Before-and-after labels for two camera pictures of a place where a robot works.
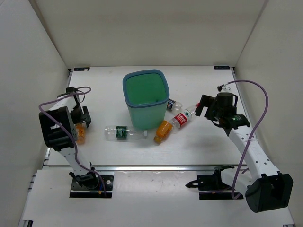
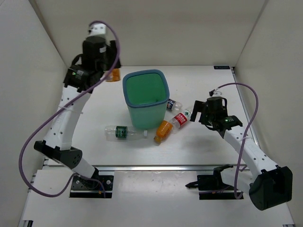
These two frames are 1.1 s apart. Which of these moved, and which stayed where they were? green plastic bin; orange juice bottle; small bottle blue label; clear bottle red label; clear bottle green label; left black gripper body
Moved: left black gripper body; orange juice bottle
Stayed: small bottle blue label; clear bottle green label; green plastic bin; clear bottle red label
